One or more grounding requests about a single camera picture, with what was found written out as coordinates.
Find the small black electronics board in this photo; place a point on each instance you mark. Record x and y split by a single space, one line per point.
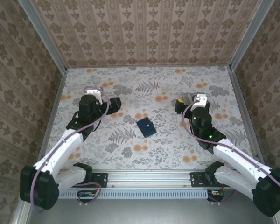
86 194
215 194

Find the aluminium frame post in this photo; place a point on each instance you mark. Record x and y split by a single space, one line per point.
44 35
249 35

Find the grey metal panel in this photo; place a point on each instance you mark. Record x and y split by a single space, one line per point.
154 212

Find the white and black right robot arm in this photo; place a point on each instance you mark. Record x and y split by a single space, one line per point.
238 158

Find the aluminium table side rail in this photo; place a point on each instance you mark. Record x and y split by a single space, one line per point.
238 98
58 98

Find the aluminium table end rail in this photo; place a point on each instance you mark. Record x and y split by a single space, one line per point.
149 67

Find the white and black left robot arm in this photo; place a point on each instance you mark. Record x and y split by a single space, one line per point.
60 151

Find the floral patterned table cover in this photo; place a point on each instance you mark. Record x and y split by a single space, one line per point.
154 158

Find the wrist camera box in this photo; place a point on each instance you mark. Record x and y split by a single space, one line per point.
199 100
93 93

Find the long aluminium base rail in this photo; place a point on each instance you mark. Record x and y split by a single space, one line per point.
149 178

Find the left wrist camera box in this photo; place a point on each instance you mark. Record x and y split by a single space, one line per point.
93 93

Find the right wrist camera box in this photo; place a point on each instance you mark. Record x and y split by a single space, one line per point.
199 100

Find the blue leather card holder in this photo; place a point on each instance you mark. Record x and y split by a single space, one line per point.
146 127

